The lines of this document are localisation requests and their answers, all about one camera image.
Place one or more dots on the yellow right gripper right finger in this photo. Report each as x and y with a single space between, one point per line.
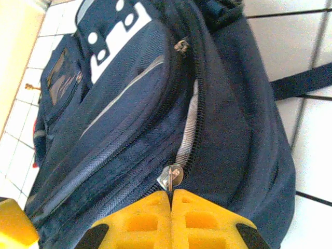
205 225

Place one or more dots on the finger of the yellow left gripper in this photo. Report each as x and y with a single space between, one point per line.
15 223

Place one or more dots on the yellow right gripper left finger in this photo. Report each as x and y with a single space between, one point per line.
140 225

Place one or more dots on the navy blue backpack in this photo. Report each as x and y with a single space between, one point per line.
129 103

